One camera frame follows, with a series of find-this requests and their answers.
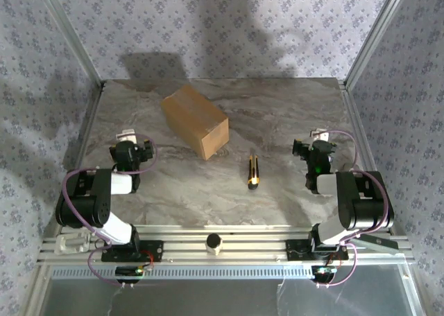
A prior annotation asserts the yellow black utility knife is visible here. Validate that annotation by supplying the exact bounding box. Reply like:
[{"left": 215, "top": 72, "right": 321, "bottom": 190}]
[{"left": 247, "top": 148, "right": 261, "bottom": 191}]

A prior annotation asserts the brown cardboard box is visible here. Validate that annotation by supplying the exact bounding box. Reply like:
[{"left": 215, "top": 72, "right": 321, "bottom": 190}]
[{"left": 160, "top": 84, "right": 230, "bottom": 161}]

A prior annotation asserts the right small circuit board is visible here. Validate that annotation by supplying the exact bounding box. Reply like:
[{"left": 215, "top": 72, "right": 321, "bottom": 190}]
[{"left": 311, "top": 265, "right": 337, "bottom": 283}]

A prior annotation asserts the small circuit board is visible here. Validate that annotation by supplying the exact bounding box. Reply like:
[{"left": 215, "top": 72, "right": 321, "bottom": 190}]
[
  {"left": 311, "top": 265, "right": 337, "bottom": 283},
  {"left": 115, "top": 265, "right": 153, "bottom": 284}
]

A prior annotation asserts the black knob white base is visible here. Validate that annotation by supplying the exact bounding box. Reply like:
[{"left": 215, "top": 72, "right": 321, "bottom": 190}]
[{"left": 205, "top": 233, "right": 223, "bottom": 256}]

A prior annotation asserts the left small circuit board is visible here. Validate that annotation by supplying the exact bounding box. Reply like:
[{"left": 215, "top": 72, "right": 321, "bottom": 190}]
[{"left": 115, "top": 265, "right": 153, "bottom": 284}]

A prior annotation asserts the grey metal panel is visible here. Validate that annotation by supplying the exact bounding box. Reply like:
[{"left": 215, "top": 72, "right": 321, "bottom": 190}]
[{"left": 41, "top": 277, "right": 420, "bottom": 316}]

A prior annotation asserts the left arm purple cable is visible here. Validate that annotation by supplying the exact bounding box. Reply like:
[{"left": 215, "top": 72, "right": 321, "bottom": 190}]
[{"left": 62, "top": 134, "right": 159, "bottom": 288}]

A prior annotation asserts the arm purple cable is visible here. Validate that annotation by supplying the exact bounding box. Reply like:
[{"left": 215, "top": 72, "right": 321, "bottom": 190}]
[
  {"left": 62, "top": 134, "right": 159, "bottom": 288},
  {"left": 317, "top": 129, "right": 391, "bottom": 289}
]

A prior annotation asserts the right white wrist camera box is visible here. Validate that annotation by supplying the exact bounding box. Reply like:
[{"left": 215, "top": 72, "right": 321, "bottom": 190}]
[{"left": 309, "top": 128, "right": 330, "bottom": 142}]

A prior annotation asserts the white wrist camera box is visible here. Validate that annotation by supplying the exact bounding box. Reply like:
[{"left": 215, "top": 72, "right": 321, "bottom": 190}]
[
  {"left": 116, "top": 128, "right": 138, "bottom": 142},
  {"left": 309, "top": 128, "right": 330, "bottom": 142}
]

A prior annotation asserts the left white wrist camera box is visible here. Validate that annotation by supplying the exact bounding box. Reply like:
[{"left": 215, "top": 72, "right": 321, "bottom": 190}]
[{"left": 116, "top": 128, "right": 138, "bottom": 142}]

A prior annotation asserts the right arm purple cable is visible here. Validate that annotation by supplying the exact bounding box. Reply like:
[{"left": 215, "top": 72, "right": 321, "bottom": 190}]
[{"left": 317, "top": 129, "right": 391, "bottom": 289}]

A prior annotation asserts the right aluminium side rail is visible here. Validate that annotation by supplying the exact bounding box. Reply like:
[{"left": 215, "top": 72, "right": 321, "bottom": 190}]
[{"left": 341, "top": 80, "right": 396, "bottom": 234}]

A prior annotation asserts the aluminium side rail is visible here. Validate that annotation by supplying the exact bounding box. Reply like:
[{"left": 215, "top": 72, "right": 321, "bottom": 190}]
[
  {"left": 43, "top": 82, "right": 105, "bottom": 237},
  {"left": 341, "top": 80, "right": 396, "bottom": 234}
]

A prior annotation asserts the left aluminium side rail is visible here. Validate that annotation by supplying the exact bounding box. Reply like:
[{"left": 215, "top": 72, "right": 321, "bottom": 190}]
[{"left": 43, "top": 82, "right": 105, "bottom": 237}]

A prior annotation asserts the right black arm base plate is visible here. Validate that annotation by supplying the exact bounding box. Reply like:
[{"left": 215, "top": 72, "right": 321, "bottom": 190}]
[{"left": 286, "top": 239, "right": 350, "bottom": 261}]

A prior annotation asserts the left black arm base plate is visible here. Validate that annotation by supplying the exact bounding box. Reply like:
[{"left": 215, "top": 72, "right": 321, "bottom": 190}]
[{"left": 101, "top": 240, "right": 164, "bottom": 263}]

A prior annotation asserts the grey metal bracket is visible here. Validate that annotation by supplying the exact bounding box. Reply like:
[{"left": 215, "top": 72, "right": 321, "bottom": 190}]
[{"left": 350, "top": 234, "right": 400, "bottom": 256}]

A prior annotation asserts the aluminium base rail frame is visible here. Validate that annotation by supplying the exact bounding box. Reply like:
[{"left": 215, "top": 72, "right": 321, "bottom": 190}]
[{"left": 36, "top": 225, "right": 417, "bottom": 265}]

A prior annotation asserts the right aluminium corner post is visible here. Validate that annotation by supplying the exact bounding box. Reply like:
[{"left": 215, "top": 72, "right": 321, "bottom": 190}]
[{"left": 343, "top": 0, "right": 412, "bottom": 88}]

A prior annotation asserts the aluminium corner post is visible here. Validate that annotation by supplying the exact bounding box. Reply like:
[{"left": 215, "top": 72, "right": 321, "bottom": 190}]
[
  {"left": 343, "top": 0, "right": 412, "bottom": 88},
  {"left": 34, "top": 0, "right": 107, "bottom": 88}
]

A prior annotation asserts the left aluminium corner post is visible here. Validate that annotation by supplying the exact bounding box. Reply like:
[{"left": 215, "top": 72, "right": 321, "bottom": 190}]
[{"left": 34, "top": 0, "right": 107, "bottom": 88}]

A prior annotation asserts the grey slotted cable duct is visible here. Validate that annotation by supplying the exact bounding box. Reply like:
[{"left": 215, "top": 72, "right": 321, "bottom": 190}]
[{"left": 51, "top": 264, "right": 410, "bottom": 279}]

